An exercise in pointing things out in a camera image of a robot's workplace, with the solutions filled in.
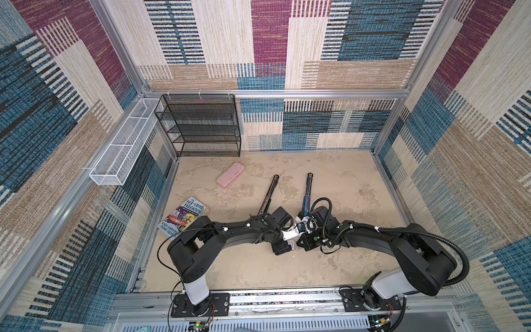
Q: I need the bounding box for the pink pencil case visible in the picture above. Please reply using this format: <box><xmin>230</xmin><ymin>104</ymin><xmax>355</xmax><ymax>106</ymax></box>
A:
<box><xmin>216</xmin><ymin>162</ymin><xmax>246</xmax><ymax>189</ymax></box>

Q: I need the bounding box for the aluminium front rail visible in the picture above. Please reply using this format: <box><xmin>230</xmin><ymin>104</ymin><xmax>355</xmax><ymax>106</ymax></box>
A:
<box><xmin>104</xmin><ymin>286</ymin><xmax>473</xmax><ymax>331</ymax></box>

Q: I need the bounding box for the white wire mesh basket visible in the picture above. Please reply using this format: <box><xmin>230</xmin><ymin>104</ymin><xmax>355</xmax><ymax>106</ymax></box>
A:
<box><xmin>89</xmin><ymin>98</ymin><xmax>159</xmax><ymax>186</ymax></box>

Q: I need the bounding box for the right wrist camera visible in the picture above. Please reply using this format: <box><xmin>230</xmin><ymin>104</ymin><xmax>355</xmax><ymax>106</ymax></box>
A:
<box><xmin>295</xmin><ymin>210</ymin><xmax>329</xmax><ymax>237</ymax></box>

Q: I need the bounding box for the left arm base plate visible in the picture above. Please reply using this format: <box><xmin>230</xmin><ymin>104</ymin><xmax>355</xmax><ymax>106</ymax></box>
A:
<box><xmin>170</xmin><ymin>293</ymin><xmax>230</xmax><ymax>318</ymax></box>

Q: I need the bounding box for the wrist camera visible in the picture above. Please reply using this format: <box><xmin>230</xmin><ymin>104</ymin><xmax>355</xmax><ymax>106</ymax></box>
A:
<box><xmin>295</xmin><ymin>210</ymin><xmax>329</xmax><ymax>237</ymax></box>
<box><xmin>270</xmin><ymin>207</ymin><xmax>300</xmax><ymax>241</ymax></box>

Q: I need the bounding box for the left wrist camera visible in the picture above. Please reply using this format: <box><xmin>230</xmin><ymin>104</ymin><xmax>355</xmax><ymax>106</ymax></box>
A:
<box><xmin>270</xmin><ymin>207</ymin><xmax>300</xmax><ymax>241</ymax></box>

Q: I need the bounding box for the black mesh shelf rack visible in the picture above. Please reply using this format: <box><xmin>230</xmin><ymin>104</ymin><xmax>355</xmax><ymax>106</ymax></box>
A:
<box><xmin>154</xmin><ymin>94</ymin><xmax>241</xmax><ymax>157</ymax></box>

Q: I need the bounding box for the colourful paperback book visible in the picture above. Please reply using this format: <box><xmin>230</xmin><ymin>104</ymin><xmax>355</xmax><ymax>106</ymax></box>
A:
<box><xmin>158</xmin><ymin>196</ymin><xmax>208</xmax><ymax>237</ymax></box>

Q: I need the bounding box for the black stapler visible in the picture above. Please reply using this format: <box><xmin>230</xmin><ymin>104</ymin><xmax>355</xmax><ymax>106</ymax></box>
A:
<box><xmin>258</xmin><ymin>174</ymin><xmax>279</xmax><ymax>214</ymax></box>

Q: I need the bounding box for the blue stapler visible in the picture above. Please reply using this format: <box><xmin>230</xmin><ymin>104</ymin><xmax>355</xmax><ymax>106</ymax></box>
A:
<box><xmin>301</xmin><ymin>173</ymin><xmax>313</xmax><ymax>217</ymax></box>

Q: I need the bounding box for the black corrugated cable conduit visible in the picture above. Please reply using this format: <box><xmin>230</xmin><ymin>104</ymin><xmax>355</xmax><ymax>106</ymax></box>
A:
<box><xmin>308</xmin><ymin>196</ymin><xmax>470</xmax><ymax>332</ymax></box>

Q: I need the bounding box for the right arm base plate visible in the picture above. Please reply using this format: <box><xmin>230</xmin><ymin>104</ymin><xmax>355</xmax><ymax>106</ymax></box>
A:
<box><xmin>338</xmin><ymin>286</ymin><xmax>402</xmax><ymax>312</ymax></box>

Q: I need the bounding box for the red white staple box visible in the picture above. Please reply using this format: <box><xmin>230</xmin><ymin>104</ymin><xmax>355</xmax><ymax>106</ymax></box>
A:
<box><xmin>288</xmin><ymin>239</ymin><xmax>297</xmax><ymax>251</ymax></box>

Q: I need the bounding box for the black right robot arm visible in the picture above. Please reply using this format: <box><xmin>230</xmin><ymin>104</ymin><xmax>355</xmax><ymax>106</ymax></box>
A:
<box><xmin>297</xmin><ymin>221</ymin><xmax>470</xmax><ymax>311</ymax></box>

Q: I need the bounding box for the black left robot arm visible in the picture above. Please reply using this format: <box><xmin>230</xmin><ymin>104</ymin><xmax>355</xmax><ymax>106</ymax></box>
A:
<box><xmin>167</xmin><ymin>207</ymin><xmax>293</xmax><ymax>306</ymax></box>

